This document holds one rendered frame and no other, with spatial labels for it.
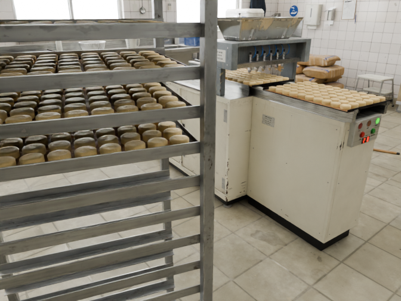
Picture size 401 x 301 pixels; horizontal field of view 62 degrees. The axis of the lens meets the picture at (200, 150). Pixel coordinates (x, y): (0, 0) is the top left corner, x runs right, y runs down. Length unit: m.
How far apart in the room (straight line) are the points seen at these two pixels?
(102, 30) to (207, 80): 0.23
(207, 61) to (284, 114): 1.40
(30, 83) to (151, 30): 0.26
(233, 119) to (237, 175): 0.44
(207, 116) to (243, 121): 1.52
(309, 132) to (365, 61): 4.36
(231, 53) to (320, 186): 0.94
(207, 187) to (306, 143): 1.25
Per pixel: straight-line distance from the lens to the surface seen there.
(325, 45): 6.62
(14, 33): 0.72
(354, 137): 1.90
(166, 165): 1.28
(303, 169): 2.08
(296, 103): 2.03
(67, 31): 0.71
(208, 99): 0.75
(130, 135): 0.88
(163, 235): 1.44
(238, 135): 2.28
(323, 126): 1.92
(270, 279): 2.00
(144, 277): 0.97
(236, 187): 2.44
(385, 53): 6.14
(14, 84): 0.73
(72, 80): 0.72
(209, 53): 0.73
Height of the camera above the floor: 1.36
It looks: 23 degrees down
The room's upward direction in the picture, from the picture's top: straight up
